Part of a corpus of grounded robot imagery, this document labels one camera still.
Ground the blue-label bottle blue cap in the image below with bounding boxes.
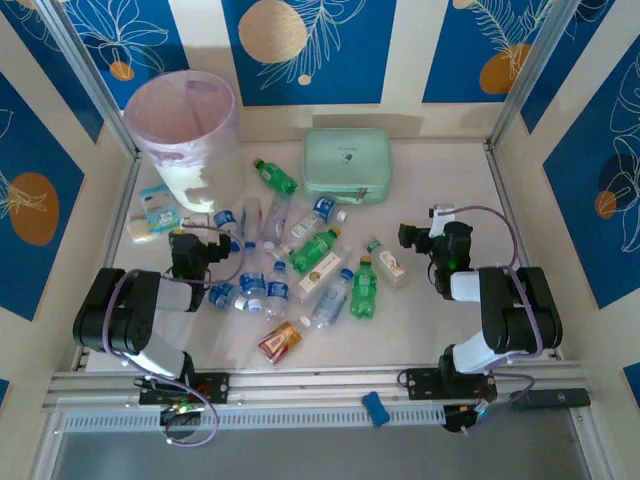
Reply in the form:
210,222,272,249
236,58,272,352
262,260,291,322
212,208,244,251

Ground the blue-label bottle white cap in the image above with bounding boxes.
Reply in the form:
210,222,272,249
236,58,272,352
207,281,250,312
238,269,268,314
312,195,349,224

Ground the clear bottle orange white label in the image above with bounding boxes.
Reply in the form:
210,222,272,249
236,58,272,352
364,237,408,290

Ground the clear bottle red blue label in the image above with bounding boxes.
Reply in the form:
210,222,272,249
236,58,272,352
241,196,264,252

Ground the green bottle yellow cap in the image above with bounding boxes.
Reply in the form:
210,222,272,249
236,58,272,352
288,225,343,275
252,157,300,195
349,255,380,321

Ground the clear bottle green white label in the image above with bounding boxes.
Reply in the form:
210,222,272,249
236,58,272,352
280,209,324,254

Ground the bottle orange red label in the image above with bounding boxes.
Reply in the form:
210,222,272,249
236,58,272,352
257,315,312,365

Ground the square bottle beige label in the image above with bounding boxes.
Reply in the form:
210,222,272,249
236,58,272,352
294,244,354,302

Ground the white bin purple liner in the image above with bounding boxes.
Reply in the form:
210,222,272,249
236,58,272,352
123,69,246,214

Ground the yellow sponge in wrapper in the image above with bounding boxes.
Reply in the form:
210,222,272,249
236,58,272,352
125,212,160,245

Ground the blue white wipes packet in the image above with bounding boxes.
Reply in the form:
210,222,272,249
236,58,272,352
138,183,182,234

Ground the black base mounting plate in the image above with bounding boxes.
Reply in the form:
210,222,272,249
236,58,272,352
138,372,231,406
402,368,499,401

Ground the mint green zip pouch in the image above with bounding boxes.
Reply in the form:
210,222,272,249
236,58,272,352
301,127,394,206

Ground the control circuit board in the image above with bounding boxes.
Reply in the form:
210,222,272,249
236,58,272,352
442,402,494,434
159,398,207,427

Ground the small blue bone-shaped object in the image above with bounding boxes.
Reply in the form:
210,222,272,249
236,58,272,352
360,392,390,427

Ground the flat black bar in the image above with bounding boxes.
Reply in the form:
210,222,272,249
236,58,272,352
509,388,591,411

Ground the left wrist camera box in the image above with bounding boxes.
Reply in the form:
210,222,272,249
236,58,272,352
208,233,234,265

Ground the right wrist white bracket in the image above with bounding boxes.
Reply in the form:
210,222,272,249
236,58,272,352
429,203,457,237

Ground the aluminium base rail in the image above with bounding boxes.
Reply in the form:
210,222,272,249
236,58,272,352
42,362,591,412

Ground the aluminium frame post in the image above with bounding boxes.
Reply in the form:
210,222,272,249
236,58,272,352
487,0,584,151
37,0,144,161

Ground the grey slotted cable duct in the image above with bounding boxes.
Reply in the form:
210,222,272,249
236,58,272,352
62,404,446,434

